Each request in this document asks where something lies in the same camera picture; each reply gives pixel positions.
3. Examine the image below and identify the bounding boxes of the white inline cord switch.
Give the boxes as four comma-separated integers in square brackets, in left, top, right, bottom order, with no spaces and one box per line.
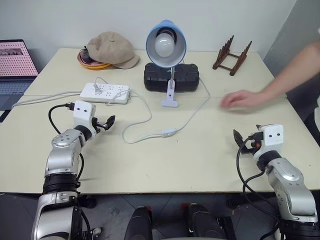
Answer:
[161,127,178,138]

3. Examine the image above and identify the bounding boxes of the white power strip cable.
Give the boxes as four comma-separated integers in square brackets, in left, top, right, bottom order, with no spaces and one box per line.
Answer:
[10,90,83,109]

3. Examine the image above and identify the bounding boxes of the blue desk lamp white clip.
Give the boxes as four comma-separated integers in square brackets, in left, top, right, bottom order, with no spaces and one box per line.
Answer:
[145,19,187,109]

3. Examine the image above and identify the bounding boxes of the black rounded shape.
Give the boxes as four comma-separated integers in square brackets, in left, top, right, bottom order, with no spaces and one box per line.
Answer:
[124,205,154,240]
[186,202,225,240]

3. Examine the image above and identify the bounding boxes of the person's dark trousers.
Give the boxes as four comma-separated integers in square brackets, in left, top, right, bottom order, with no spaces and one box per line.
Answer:
[301,97,320,150]

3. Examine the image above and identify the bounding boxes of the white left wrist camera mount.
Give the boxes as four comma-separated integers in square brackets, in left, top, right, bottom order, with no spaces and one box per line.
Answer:
[72,100,97,141]

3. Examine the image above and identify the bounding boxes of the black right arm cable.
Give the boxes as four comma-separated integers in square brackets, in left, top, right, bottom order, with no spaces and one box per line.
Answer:
[236,136,282,240]

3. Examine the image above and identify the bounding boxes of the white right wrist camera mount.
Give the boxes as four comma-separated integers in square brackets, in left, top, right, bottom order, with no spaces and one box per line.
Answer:
[252,123,285,161]

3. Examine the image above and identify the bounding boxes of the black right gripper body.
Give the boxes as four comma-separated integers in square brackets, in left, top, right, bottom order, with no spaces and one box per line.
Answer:
[241,124,263,154]

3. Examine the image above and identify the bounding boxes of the white lamp cord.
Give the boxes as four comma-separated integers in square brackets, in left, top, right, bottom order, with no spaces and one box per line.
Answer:
[121,59,211,145]

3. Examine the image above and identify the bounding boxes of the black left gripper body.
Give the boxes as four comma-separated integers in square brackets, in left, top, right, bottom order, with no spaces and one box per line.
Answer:
[91,116,104,135]

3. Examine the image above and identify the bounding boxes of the beige cap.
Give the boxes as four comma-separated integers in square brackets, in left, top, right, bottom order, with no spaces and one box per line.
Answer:
[85,31,141,70]

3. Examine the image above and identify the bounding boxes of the white power strip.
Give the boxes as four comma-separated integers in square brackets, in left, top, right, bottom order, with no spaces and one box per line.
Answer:
[79,82,133,105]

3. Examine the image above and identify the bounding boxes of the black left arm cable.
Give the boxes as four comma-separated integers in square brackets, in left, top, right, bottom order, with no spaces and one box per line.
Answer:
[48,102,91,240]

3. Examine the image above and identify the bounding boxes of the white light bulb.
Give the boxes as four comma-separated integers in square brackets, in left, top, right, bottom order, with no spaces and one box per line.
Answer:
[153,32,176,58]

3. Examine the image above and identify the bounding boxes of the brown wooden rack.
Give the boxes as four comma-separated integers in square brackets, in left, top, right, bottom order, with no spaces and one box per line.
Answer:
[212,35,253,77]

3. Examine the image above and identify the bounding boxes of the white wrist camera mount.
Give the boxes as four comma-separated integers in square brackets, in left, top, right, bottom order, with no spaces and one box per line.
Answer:
[72,100,97,141]
[252,123,285,161]

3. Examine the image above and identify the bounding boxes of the black plastic case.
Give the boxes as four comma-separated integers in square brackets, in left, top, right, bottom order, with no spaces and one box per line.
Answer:
[143,62,200,93]

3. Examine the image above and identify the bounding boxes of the dark object on plate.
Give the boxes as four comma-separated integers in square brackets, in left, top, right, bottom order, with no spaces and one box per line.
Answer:
[79,45,95,64]

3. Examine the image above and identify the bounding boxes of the laptop with pink screen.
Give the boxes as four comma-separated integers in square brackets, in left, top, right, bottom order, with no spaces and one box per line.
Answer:
[0,38,40,111]

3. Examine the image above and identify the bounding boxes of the orange and pink plate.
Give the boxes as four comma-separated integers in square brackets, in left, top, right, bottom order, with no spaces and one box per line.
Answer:
[76,48,112,70]

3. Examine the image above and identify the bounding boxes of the person's bare hand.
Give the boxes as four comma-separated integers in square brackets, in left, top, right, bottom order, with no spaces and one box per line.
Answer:
[219,89,266,111]

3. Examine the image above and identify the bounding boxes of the white power plug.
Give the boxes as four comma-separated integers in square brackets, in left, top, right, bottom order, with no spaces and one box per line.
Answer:
[92,76,109,97]

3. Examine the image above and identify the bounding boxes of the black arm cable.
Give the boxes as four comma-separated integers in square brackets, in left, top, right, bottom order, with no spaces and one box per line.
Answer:
[236,136,282,240]
[48,102,91,240]

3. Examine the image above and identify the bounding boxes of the white caster wheel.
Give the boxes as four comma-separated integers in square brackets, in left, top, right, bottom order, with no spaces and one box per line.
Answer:
[89,226,104,237]

